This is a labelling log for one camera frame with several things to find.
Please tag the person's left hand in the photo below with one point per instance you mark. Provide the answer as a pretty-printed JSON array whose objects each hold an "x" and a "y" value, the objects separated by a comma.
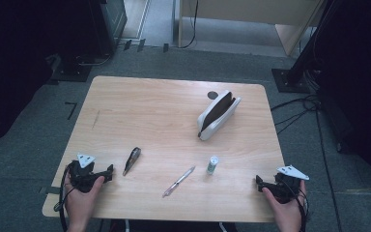
[{"x": 81, "y": 203}]

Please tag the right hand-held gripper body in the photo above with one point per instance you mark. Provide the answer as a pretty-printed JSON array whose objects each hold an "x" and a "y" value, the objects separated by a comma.
[{"x": 286, "y": 187}]

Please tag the light wooden furniture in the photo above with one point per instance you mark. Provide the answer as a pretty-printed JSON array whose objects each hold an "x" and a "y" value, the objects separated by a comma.
[{"x": 254, "y": 11}]

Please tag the round dark table grommet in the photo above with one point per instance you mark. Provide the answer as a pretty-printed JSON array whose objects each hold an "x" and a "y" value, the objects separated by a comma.
[{"x": 212, "y": 95}]

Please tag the black stand base plate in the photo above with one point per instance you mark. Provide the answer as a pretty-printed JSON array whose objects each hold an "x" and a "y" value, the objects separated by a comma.
[{"x": 72, "y": 72}]

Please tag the dark curtain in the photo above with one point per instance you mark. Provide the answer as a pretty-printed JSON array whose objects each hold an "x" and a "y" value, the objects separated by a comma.
[
  {"x": 9, "y": 58},
  {"x": 360, "y": 80}
]

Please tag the clear pen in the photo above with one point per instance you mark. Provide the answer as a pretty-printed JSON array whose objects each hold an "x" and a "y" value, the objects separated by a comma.
[{"x": 177, "y": 182}]

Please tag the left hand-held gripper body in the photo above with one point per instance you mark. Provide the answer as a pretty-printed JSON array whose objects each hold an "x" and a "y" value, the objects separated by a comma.
[{"x": 83, "y": 179}]

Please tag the small white green-labelled tube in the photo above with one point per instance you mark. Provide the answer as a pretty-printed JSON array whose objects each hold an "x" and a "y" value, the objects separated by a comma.
[{"x": 212, "y": 165}]

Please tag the black cabinet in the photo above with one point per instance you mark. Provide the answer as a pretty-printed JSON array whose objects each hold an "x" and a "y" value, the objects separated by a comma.
[{"x": 109, "y": 22}]

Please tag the white pencil case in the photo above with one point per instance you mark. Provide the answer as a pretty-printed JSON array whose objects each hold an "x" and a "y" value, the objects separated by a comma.
[{"x": 219, "y": 114}]

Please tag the person's right hand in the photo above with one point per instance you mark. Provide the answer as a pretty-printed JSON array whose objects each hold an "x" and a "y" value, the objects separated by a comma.
[{"x": 285, "y": 211}]

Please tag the black metal stand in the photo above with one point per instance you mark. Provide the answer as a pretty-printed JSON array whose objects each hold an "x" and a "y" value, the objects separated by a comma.
[{"x": 298, "y": 74}]

